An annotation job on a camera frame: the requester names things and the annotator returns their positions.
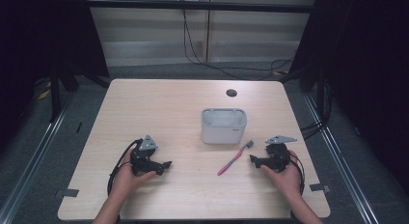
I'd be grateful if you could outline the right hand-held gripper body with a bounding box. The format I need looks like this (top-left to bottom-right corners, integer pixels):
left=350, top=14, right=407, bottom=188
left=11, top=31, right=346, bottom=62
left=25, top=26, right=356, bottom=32
left=261, top=134, right=298, bottom=173

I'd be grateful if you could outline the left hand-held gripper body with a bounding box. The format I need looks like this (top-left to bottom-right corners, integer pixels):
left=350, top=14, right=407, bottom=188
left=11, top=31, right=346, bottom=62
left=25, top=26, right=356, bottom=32
left=129, top=134, right=162, bottom=177

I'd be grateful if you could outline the person's left hand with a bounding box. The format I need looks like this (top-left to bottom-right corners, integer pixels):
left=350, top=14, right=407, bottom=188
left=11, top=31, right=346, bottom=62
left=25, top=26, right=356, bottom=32
left=110, top=149, right=157, bottom=200

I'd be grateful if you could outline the person's right hand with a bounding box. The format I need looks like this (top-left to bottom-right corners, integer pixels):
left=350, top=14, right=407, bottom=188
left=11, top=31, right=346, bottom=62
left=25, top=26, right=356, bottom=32
left=259, top=149, right=304, bottom=203

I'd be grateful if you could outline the pink toothbrush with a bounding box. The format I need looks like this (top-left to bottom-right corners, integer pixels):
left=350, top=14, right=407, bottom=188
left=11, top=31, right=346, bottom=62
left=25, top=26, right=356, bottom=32
left=217, top=139, right=255, bottom=177

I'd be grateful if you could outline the grey toothbrush holder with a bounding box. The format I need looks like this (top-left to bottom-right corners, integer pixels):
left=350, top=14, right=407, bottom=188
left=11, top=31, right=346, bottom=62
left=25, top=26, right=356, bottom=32
left=201, top=107, right=248, bottom=145

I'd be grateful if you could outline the black metal stand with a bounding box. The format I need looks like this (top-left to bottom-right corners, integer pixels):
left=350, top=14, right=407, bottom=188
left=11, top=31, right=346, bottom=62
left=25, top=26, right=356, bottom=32
left=48, top=65, right=63, bottom=124

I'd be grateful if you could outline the black curtain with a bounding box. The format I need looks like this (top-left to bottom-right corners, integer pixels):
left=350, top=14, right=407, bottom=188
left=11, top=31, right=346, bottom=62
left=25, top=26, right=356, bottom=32
left=0, top=0, right=111, bottom=151
left=280, top=0, right=409, bottom=189

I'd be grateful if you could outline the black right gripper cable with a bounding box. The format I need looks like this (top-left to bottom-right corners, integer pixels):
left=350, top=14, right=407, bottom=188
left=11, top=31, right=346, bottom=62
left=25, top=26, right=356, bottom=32
left=288, top=153, right=306, bottom=196

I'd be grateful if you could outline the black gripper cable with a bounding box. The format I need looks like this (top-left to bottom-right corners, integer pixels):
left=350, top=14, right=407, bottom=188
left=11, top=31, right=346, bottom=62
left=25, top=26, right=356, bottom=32
left=288, top=153, right=306, bottom=196
left=106, top=138, right=145, bottom=197

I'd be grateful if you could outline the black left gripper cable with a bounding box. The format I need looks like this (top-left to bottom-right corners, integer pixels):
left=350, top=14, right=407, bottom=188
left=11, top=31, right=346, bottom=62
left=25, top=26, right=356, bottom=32
left=106, top=138, right=145, bottom=197

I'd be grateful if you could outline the black floor cables bundle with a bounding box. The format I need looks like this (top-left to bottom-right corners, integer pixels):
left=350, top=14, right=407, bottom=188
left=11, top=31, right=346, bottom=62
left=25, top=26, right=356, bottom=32
left=300, top=119, right=326, bottom=141

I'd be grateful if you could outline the metal floor rail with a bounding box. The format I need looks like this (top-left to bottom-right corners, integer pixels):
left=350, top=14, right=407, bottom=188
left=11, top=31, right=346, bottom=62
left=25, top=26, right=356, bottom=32
left=0, top=91, right=77, bottom=224
left=303, top=93, right=381, bottom=224

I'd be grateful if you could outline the black wall socket cable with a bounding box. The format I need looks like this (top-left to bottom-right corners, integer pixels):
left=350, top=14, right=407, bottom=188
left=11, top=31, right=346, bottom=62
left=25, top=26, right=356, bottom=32
left=181, top=8, right=295, bottom=81

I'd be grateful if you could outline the black horizontal frame bar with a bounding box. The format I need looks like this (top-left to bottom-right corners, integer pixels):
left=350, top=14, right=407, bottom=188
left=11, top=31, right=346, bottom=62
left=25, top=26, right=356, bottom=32
left=85, top=0, right=318, bottom=14

